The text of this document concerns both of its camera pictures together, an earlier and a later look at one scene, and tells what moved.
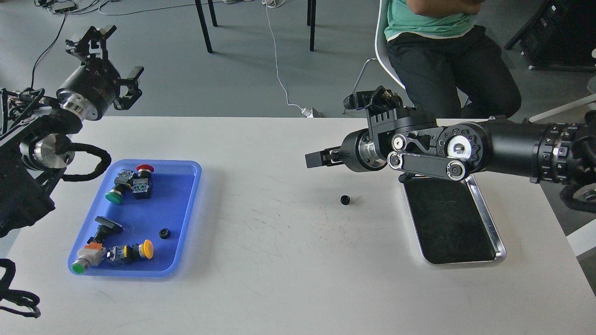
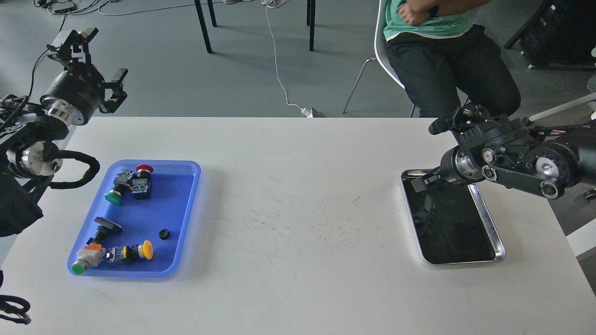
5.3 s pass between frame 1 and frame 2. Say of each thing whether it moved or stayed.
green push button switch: stayed
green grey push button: stayed
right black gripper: moved
